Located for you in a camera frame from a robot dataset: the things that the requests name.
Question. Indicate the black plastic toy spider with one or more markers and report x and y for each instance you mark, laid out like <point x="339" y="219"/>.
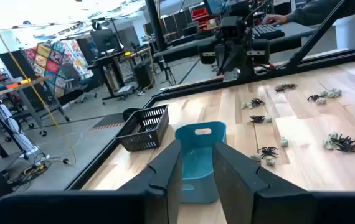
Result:
<point x="267" y="152"/>
<point x="345" y="143"/>
<point x="314" y="97"/>
<point x="257" y="118"/>
<point x="285" y="87"/>
<point x="257" y="102"/>

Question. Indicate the red storage bins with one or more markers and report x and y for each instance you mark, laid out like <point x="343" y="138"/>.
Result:
<point x="200" y="14"/>

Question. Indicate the grey desk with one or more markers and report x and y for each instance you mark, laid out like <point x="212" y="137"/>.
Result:
<point x="292" y="31"/>

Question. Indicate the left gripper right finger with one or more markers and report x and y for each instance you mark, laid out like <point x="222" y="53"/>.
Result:
<point x="243" y="193"/>

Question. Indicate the black computer tower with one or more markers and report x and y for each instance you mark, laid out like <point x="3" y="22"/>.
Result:
<point x="143" y="73"/>

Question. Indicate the red connector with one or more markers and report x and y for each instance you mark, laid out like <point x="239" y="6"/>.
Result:
<point x="271" y="66"/>

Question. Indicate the black upright post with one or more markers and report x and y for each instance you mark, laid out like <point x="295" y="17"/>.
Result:
<point x="155" y="25"/>

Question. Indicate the teal plastic bin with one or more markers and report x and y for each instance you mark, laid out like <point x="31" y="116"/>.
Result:
<point x="197" y="165"/>

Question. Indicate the black standing desk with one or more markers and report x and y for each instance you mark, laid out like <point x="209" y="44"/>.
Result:
<point x="112" y="71"/>

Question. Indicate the black mat with orange stripes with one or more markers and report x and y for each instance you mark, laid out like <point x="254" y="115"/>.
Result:
<point x="109" y="121"/>

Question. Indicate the colourful patchwork quilt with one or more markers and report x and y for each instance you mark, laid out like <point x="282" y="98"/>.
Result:
<point x="56" y="67"/>

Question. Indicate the black diagonal strut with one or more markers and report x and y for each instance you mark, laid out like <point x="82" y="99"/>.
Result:
<point x="317" y="31"/>

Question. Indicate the black office chair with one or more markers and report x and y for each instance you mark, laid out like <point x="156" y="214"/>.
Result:
<point x="81" y="91"/>

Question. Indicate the wooden workbench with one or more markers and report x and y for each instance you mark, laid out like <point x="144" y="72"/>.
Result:
<point x="25" y="85"/>

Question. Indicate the person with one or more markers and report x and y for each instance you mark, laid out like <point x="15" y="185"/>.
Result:
<point x="314" y="12"/>

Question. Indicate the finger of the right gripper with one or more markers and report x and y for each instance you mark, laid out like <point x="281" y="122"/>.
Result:
<point x="222" y="60"/>
<point x="241" y="60"/>

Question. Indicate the black mesh plastic basket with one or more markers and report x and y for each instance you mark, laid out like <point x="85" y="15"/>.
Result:
<point x="140" y="137"/>

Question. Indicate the person's hand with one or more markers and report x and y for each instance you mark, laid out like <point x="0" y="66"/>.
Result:
<point x="275" y="19"/>

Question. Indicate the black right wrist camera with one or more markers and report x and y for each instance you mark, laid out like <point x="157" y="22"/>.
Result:
<point x="232" y="28"/>

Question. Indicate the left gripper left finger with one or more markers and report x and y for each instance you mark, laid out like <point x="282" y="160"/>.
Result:
<point x="165" y="186"/>

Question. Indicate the black computer monitor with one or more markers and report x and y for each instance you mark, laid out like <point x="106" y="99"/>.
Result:
<point x="104" y="40"/>

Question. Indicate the black backlit keyboard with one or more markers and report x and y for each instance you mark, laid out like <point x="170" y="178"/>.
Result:
<point x="266" y="31"/>

